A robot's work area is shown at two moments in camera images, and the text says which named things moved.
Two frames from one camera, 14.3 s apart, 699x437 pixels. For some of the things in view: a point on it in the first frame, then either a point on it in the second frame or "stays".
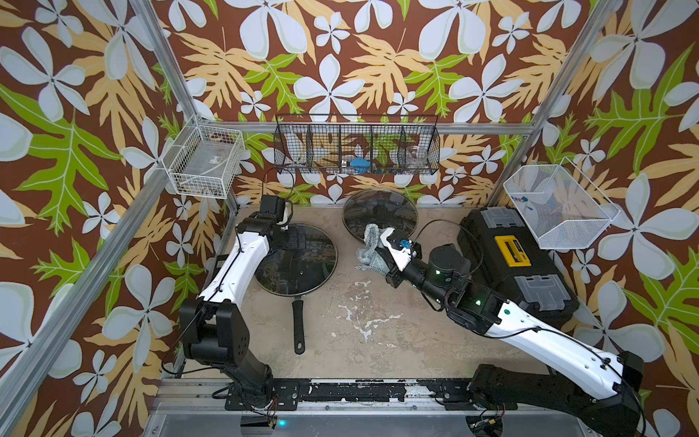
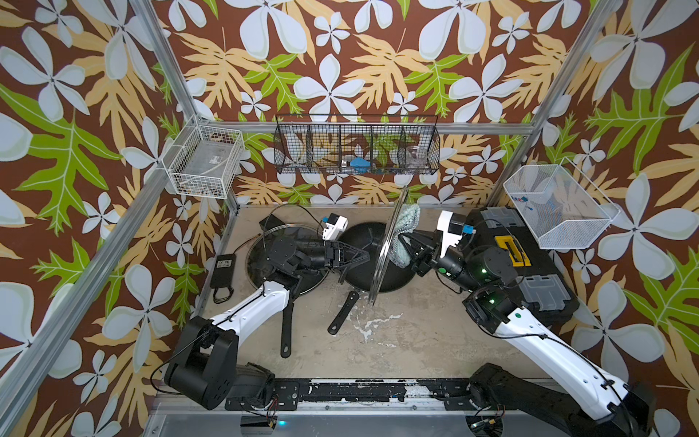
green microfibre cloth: x=369 y=255 -> x=400 y=254
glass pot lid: x=303 y=271 stays
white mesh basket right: x=562 y=208 stays
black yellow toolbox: x=503 y=250 stays
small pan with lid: x=386 y=208 -> x=376 y=274
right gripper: x=396 y=278 -> x=425 y=255
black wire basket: x=314 y=143 stays
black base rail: x=454 y=394 stays
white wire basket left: x=205 y=162 stays
